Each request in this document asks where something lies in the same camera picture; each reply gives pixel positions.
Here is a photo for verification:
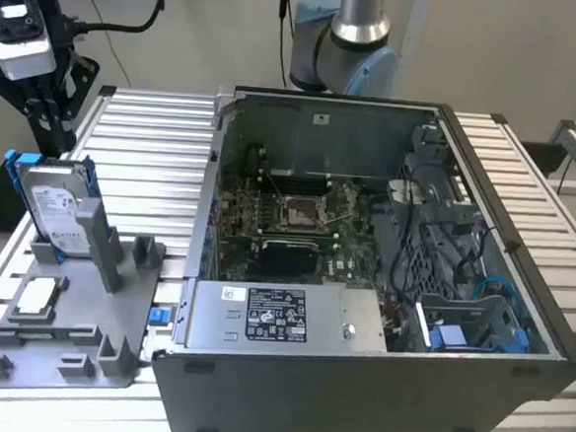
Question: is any hard disk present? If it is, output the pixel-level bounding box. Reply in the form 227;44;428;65
0;149;107;266

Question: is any grey disk bay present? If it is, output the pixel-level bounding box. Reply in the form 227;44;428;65
414;288;536;357

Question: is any silver CPU chip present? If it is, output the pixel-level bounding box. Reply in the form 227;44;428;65
14;275;62;316

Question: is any thin locking lever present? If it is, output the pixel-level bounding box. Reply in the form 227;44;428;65
261;167;290;202

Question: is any grey parts rack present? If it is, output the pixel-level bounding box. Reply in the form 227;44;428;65
0;190;172;401

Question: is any black RAM slot bank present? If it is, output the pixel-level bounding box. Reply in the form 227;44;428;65
267;168;332;198

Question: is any blue case latch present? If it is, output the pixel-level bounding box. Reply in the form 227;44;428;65
145;305;170;326

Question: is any green RAM stick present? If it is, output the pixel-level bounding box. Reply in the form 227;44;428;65
10;327;71;344

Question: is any CPU socket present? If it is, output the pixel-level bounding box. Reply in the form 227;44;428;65
279;193;329;233

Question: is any silver power supply unit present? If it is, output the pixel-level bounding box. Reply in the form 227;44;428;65
182;275;393;360

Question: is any black graphics card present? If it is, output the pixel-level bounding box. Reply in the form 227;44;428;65
255;237;320;284

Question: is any metal socket cover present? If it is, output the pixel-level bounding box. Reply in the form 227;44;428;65
323;183;360;220

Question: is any green motherboard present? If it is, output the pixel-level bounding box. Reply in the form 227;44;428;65
211;171;395;291

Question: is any dark grey PC case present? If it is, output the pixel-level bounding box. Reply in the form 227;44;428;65
146;81;576;432

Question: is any grey metal drive cage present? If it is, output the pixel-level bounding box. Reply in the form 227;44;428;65
365;147;481;309

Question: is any blue carrier in bay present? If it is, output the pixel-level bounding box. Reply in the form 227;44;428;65
429;322;469;348

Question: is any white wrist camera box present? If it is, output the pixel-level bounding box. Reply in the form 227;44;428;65
0;0;62;84

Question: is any thick black cable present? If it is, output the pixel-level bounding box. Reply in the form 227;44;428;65
66;0;167;38

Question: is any thin black hanging cable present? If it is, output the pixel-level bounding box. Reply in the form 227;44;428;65
272;0;293;87

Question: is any long black wire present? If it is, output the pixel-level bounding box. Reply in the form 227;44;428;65
389;159;427;305

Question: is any short black wire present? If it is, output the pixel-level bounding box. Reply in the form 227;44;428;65
454;222;499;286

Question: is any blue wire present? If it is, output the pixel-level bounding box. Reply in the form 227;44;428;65
469;275;525;337

